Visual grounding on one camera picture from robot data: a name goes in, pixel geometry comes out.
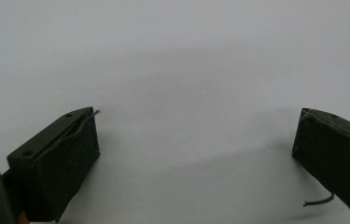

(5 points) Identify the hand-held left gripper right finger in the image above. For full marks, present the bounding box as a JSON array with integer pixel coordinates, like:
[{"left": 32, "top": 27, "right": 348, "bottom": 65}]
[{"left": 291, "top": 107, "right": 350, "bottom": 224}]

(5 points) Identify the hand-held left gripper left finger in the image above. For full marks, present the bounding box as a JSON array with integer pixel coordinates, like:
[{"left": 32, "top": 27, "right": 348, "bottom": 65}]
[{"left": 7, "top": 106, "right": 101, "bottom": 223}]

